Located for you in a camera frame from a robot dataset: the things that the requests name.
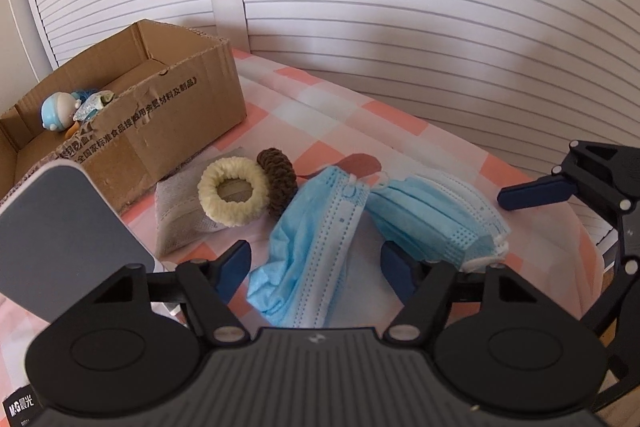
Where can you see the brown scrunchie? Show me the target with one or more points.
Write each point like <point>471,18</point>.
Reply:
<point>280,187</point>

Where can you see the pink checkered tablecloth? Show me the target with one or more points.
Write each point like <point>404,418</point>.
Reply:
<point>350,117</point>

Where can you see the cream scrunchie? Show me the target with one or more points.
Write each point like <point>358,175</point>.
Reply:
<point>212,202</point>

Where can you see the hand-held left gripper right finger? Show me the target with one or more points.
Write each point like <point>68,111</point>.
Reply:
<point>397,269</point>

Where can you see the blue face mask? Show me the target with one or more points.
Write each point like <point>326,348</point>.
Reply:
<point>310,247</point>
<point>440,217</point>

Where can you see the grey white tablet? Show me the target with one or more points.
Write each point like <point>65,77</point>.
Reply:
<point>65,227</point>

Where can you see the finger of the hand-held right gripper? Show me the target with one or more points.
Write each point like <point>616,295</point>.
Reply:
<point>631,252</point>
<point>535,194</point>

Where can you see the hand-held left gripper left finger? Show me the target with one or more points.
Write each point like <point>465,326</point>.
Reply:
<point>235,264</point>

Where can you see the cardboard box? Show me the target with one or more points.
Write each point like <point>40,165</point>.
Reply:
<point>165,122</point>

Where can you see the black pen box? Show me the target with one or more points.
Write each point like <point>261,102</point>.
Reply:
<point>17,407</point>

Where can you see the grey cloth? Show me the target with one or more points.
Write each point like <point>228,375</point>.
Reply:
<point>175,217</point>

